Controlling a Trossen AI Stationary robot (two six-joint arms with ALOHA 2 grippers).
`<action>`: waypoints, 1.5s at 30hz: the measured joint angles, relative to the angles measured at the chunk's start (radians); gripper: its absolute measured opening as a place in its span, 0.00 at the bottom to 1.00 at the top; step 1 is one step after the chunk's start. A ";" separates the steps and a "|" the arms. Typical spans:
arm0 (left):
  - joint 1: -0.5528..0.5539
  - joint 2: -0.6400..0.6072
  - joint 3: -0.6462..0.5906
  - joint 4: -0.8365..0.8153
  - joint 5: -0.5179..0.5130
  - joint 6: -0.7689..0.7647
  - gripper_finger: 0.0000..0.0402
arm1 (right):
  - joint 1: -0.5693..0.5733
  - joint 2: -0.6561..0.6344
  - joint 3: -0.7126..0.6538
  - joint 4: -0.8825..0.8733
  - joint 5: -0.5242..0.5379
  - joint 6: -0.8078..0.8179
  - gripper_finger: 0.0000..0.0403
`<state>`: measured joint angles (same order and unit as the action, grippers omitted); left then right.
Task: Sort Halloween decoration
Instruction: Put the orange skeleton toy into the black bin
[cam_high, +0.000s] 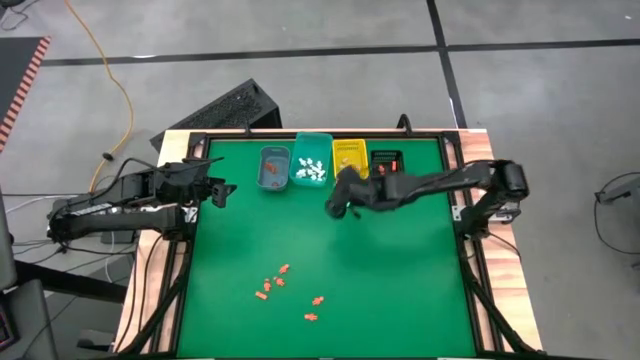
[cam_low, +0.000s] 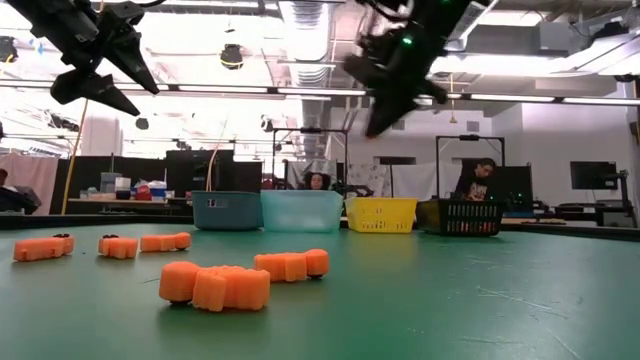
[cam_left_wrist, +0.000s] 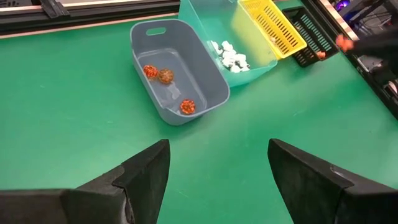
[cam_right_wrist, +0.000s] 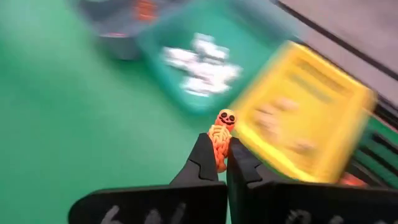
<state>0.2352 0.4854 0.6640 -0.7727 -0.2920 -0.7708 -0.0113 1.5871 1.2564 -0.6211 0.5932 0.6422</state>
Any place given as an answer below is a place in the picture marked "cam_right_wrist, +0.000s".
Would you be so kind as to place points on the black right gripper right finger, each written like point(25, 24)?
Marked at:
point(295, 205)

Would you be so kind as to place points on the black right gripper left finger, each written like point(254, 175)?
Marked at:
point(186, 202)

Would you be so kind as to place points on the orange skeleton figurine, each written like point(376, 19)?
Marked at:
point(351, 180)
point(220, 140)

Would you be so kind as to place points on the beige skull figurine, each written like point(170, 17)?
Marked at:
point(284, 104)
point(264, 119)

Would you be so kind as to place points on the white skeleton figurine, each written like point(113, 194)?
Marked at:
point(206, 46)
point(203, 87)
point(217, 71)
point(183, 59)

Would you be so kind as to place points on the yellow slotted plastic basket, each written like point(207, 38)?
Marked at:
point(326, 124)

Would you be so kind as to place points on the grey-blue plastic bin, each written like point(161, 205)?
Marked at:
point(121, 46)

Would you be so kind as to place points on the teal translucent plastic bin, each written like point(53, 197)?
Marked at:
point(248, 31)

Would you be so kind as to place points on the black metal table frame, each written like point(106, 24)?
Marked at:
point(342, 42)

